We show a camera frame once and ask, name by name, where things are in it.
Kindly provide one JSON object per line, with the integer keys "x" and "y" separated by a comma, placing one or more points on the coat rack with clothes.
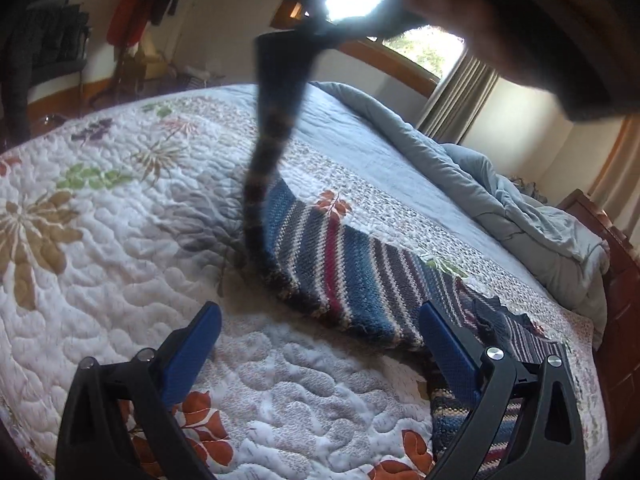
{"x": 135, "y": 15}

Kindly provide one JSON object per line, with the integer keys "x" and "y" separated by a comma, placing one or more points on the striped knit sweater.
{"x": 340, "y": 270}

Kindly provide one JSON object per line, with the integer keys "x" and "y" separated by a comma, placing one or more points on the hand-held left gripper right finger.
{"x": 450, "y": 350}

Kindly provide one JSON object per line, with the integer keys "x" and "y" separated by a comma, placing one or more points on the wooden framed window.
{"x": 425, "y": 47}

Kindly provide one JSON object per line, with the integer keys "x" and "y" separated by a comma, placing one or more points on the plain cream curtain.
{"x": 620, "y": 180}

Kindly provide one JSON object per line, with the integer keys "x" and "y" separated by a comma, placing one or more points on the light blue comforter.
{"x": 500, "y": 200}

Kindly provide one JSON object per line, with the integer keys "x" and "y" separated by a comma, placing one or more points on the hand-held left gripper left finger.
{"x": 192, "y": 355}

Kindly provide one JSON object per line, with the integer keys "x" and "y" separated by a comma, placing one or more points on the striped beige curtain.
{"x": 457, "y": 100}

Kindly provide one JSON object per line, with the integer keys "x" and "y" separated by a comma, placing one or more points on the white floral quilt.
{"x": 125, "y": 270}

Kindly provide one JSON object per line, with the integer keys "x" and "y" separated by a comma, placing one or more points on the person's right hand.
{"x": 465, "y": 15}

